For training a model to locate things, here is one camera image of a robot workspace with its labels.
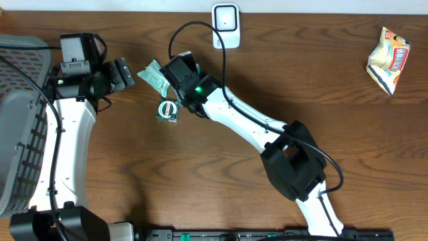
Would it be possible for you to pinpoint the cream snack bag blue trim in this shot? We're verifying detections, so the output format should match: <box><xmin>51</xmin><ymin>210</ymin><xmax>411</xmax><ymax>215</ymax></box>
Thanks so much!
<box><xmin>366</xmin><ymin>27</ymin><xmax>411</xmax><ymax>97</ymax></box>

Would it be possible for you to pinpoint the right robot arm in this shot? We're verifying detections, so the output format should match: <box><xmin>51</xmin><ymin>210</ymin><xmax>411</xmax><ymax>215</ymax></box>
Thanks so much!
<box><xmin>160</xmin><ymin>52</ymin><xmax>344</xmax><ymax>236</ymax></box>

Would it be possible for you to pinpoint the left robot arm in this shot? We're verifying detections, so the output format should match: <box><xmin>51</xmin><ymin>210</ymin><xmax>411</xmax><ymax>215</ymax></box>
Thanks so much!
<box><xmin>1</xmin><ymin>33</ymin><xmax>139</xmax><ymax>240</ymax></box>

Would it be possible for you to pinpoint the white barcode scanner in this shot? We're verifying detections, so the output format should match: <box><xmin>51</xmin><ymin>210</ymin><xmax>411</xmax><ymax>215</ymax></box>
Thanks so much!
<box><xmin>211</xmin><ymin>3</ymin><xmax>241</xmax><ymax>49</ymax></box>

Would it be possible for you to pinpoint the grey plastic mesh basket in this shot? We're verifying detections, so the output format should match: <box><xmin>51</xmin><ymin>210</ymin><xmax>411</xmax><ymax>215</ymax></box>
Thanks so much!
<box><xmin>1</xmin><ymin>34</ymin><xmax>51</xmax><ymax>218</ymax></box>

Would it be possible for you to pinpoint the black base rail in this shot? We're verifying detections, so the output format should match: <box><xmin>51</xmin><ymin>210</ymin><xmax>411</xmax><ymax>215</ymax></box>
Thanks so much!
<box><xmin>141</xmin><ymin>229</ymin><xmax>395</xmax><ymax>241</ymax></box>

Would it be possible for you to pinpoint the light teal crinkled packet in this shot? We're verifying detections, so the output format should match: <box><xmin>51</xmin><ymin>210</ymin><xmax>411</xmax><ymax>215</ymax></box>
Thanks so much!
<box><xmin>137</xmin><ymin>60</ymin><xmax>170</xmax><ymax>98</ymax></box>

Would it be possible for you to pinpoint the dark green square packet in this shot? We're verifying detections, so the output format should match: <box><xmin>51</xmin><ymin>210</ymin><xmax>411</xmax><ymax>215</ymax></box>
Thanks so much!
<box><xmin>156</xmin><ymin>98</ymin><xmax>180</xmax><ymax>123</ymax></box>

